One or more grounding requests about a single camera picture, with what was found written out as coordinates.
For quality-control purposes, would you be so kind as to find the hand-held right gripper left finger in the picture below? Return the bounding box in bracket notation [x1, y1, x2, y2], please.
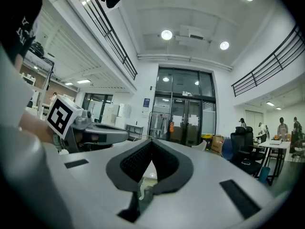
[106, 138, 153, 193]

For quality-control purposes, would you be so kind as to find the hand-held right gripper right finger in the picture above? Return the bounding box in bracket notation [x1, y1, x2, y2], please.
[152, 138, 194, 196]

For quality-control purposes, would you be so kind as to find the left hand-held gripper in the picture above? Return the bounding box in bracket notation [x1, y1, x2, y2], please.
[46, 95, 130, 154]

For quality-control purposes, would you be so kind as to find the person's left forearm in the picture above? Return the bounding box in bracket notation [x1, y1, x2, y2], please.
[18, 111, 56, 145]

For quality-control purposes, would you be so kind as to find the tall white foam box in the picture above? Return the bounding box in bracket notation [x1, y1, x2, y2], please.
[119, 103, 132, 119]

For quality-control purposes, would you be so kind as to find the brown cardboard box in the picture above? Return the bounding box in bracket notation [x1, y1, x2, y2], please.
[210, 135, 225, 156]

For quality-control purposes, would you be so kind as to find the black shelf table white top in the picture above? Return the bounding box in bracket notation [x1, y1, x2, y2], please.
[125, 124, 144, 141]

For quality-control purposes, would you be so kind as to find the beige locker cabinet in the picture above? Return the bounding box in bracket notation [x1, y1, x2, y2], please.
[102, 104, 120, 124]

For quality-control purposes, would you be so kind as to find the black clothes rack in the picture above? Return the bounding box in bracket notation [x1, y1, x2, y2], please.
[148, 111, 173, 141]

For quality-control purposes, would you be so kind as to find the blue chair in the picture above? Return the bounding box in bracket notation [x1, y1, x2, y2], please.
[221, 138, 239, 161]

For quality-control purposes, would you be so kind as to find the black office chair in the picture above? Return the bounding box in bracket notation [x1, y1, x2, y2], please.
[229, 125, 265, 175]

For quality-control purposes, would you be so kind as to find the black framed glass door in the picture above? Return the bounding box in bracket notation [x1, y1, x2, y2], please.
[152, 67, 217, 147]

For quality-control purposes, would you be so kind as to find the teal bucket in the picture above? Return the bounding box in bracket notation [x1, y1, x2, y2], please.
[258, 166, 271, 184]

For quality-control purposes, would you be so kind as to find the black balcony railing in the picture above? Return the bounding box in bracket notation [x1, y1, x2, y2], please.
[231, 24, 305, 97]
[82, 0, 139, 81]

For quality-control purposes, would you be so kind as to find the white work table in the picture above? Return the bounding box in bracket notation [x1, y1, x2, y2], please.
[258, 139, 294, 186]

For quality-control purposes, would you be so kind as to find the ceiling air conditioner unit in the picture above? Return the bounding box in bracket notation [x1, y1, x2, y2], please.
[174, 24, 212, 48]

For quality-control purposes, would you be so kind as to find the person's black t-shirt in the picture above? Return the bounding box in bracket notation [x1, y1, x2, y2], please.
[0, 0, 46, 65]

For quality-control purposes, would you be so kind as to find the blue wall poster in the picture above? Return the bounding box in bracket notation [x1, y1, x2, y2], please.
[142, 97, 151, 118]

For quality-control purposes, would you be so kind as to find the silver wrist bracelet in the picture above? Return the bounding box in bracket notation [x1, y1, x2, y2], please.
[52, 132, 65, 152]

